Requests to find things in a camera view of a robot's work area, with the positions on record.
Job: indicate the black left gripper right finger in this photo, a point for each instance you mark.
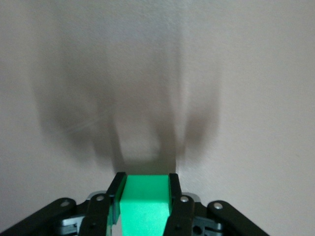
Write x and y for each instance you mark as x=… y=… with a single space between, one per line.
x=182 y=216

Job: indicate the green cube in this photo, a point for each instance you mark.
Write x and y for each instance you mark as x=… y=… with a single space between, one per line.
x=142 y=201

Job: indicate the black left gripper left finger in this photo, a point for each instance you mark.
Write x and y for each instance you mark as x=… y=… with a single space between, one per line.
x=96 y=216

